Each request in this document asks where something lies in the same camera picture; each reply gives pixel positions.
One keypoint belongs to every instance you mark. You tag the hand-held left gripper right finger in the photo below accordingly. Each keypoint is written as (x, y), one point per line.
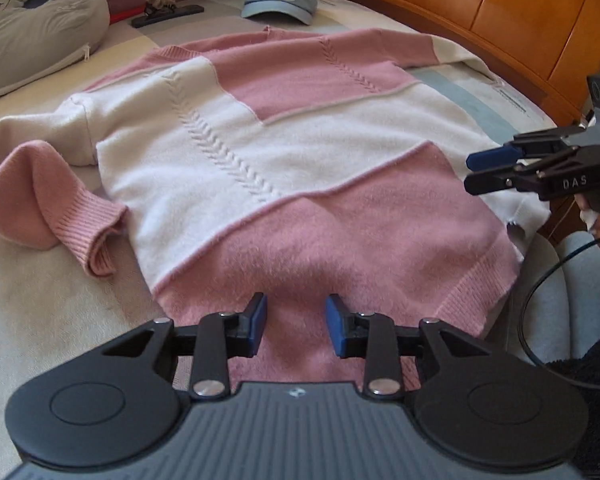
(336, 325)

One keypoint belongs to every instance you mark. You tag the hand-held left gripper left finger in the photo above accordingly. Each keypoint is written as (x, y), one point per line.
(257, 322)

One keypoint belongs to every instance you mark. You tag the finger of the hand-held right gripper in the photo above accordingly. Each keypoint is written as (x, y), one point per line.
(495, 182)
(485, 159)

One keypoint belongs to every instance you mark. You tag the pink and white knit sweater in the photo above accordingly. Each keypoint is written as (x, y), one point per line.
(305, 160)

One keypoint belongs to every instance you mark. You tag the person's leg in grey pants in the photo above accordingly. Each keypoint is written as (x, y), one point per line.
(570, 300)

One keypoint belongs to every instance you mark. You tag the wooden headboard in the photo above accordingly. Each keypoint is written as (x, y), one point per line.
(480, 10)

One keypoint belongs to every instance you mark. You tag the blue cap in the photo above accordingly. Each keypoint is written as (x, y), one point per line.
(280, 5)

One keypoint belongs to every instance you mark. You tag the red stick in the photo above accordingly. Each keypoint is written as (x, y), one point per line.
(125, 15)

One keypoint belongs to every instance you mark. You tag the fabric flower clip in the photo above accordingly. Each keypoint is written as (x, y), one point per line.
(159, 0)

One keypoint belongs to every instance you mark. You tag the grey cat face cushion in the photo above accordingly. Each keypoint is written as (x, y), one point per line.
(35, 35)

